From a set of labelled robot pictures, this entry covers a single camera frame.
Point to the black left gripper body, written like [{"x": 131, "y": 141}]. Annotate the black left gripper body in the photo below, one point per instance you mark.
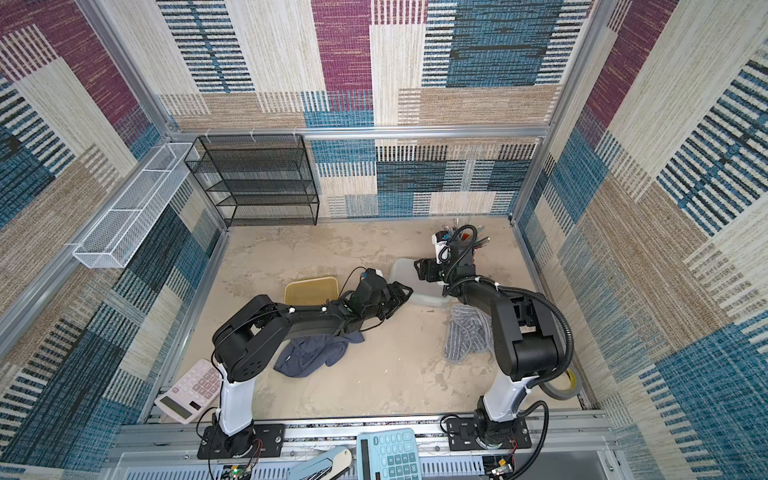
[{"x": 376, "y": 314}]

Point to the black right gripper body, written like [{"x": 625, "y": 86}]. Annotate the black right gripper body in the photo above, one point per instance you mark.
[{"x": 434, "y": 268}]

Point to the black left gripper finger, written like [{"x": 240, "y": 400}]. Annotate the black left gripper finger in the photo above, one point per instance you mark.
[
  {"x": 389, "y": 307},
  {"x": 400, "y": 291}
]

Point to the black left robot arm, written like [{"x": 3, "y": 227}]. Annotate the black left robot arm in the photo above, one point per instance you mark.
[{"x": 245, "y": 344}]

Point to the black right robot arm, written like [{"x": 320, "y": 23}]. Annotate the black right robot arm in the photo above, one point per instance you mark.
[{"x": 531, "y": 339}]

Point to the yellow lunch box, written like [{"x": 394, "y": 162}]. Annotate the yellow lunch box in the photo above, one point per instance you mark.
[{"x": 309, "y": 292}]

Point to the grey striped cloth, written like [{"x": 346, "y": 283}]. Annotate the grey striped cloth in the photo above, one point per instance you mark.
[{"x": 469, "y": 332}]

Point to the dark blue cloth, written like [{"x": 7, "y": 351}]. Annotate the dark blue cloth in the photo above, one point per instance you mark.
[{"x": 305, "y": 355}]

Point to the teal calculator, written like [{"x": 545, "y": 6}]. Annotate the teal calculator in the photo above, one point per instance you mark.
[{"x": 388, "y": 455}]

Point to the grey tape roll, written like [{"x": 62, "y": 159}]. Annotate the grey tape roll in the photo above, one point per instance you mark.
[{"x": 564, "y": 387}]

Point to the black mesh shelf rack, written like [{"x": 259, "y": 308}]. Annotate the black mesh shelf rack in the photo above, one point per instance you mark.
[{"x": 255, "y": 179}]

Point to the light blue handheld device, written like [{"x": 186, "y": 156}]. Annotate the light blue handheld device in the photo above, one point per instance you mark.
[{"x": 329, "y": 465}]

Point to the pink calculator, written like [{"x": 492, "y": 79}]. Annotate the pink calculator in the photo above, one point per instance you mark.
[{"x": 187, "y": 399}]

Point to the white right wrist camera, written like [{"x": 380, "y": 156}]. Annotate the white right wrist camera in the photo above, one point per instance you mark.
[{"x": 440, "y": 242}]

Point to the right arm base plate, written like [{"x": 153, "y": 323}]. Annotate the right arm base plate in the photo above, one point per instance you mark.
[{"x": 466, "y": 434}]

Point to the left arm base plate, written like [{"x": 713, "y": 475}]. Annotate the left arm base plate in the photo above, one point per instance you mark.
[{"x": 257, "y": 440}]

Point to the white wire basket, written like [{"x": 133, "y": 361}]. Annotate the white wire basket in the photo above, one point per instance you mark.
[{"x": 114, "y": 240}]

